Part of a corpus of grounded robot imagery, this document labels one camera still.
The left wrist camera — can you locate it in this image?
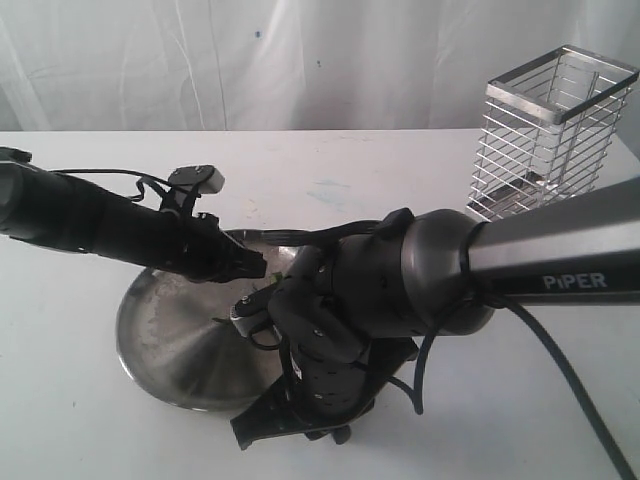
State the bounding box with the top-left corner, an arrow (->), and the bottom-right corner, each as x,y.
160,165 -> 225,217

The round steel plate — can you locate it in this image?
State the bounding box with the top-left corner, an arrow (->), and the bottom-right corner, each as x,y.
116,230 -> 298,411

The chrome wire utensil holder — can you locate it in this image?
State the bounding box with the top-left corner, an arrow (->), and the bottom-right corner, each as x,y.
466,45 -> 639,222

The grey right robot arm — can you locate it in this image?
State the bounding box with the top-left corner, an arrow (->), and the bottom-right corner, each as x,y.
231,179 -> 639,448

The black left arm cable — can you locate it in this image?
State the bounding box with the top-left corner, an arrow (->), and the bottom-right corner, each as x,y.
49,168 -> 176,206

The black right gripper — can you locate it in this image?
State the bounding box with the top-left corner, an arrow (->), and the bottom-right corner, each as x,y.
230,339 -> 418,449

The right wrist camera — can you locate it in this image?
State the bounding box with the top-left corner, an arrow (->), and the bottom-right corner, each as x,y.
230,286 -> 275,338

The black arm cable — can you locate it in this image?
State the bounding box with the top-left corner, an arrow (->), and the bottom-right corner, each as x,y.
49,168 -> 176,206
247,219 -> 636,480

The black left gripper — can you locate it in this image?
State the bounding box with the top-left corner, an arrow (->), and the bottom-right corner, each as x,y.
160,214 -> 265,283

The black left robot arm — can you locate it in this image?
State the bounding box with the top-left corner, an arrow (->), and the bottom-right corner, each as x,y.
1,147 -> 267,283

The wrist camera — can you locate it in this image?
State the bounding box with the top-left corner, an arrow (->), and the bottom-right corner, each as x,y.
160,165 -> 225,217
230,286 -> 275,338

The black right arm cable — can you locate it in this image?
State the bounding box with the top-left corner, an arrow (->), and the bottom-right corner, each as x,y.
247,219 -> 636,480

